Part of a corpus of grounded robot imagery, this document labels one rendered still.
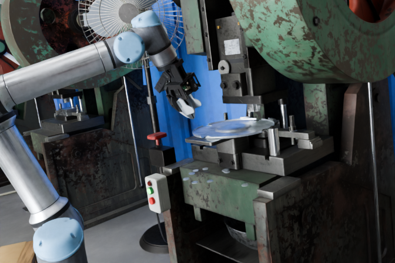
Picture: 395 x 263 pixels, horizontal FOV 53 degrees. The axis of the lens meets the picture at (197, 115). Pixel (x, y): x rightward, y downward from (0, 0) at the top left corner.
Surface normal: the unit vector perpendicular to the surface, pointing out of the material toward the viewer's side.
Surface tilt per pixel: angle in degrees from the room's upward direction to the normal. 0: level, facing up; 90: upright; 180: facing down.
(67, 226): 8
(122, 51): 90
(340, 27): 90
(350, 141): 74
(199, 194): 90
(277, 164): 90
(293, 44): 134
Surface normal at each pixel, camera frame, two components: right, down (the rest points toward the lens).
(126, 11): -0.14, 0.28
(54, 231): -0.09, -0.95
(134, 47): 0.31, 0.11
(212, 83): -0.74, 0.20
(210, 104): 0.08, 0.15
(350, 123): -0.75, -0.08
